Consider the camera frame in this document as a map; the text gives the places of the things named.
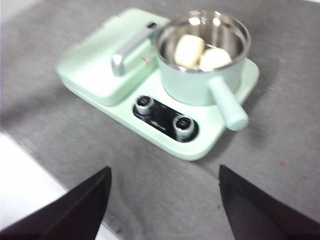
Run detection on black control panel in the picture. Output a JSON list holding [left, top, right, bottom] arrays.
[[132, 94, 200, 144]]

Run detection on silver grill lid handle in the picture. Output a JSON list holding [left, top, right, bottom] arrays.
[[111, 21, 164, 77]]

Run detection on plain white steamed bun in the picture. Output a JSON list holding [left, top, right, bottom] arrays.
[[174, 34, 206, 69]]

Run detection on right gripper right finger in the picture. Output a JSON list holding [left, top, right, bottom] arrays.
[[218, 164, 320, 240]]

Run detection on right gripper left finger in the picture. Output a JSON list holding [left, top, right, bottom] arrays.
[[0, 165, 113, 240]]

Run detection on silver control knob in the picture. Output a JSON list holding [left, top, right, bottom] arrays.
[[172, 115, 194, 137], [134, 95, 156, 116]]

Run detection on mint green handled pot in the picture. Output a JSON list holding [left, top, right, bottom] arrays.
[[153, 9, 252, 132]]

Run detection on mint green breakfast machine base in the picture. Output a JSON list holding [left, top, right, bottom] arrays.
[[55, 7, 261, 162]]

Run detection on pleated bun green specks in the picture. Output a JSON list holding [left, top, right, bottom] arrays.
[[199, 47, 233, 72]]

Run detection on mint green hinged grill lid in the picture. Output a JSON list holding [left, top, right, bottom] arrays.
[[55, 7, 171, 108]]

